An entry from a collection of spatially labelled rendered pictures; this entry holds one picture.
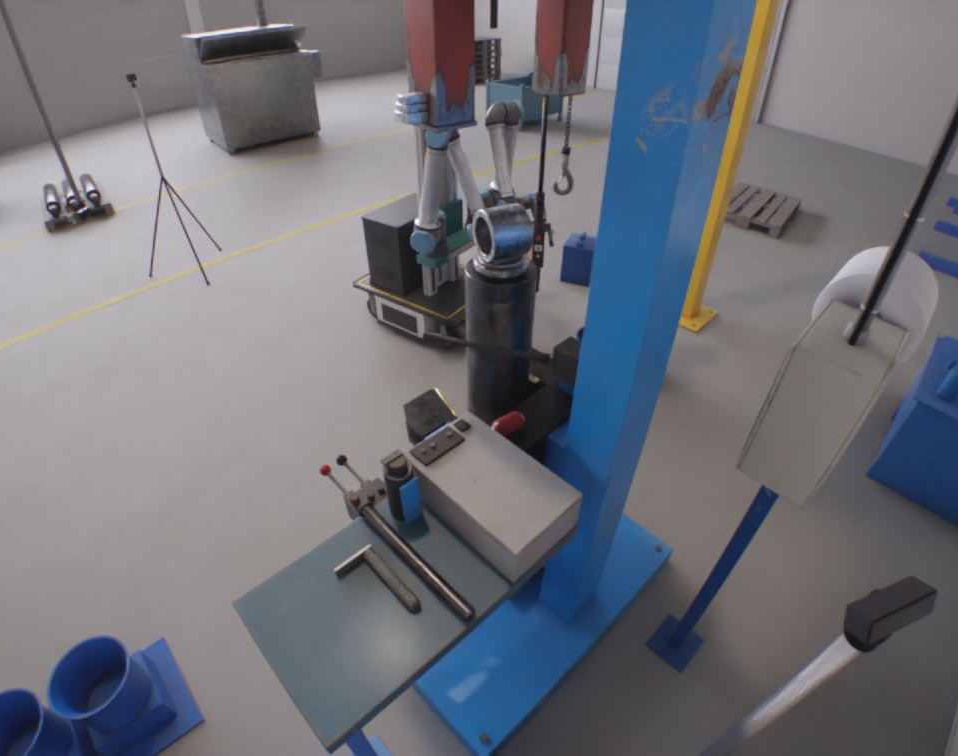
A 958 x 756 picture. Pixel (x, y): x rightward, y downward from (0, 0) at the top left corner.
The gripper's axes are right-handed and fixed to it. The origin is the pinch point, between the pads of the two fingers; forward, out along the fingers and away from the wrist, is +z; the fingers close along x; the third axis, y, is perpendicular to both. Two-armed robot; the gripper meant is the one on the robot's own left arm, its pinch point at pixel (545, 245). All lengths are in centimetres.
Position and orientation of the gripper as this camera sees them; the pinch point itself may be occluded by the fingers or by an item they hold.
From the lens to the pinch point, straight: 337.5
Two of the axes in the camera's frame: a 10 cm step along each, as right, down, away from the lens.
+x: 7.0, -3.6, 6.2
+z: 2.1, 9.3, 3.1
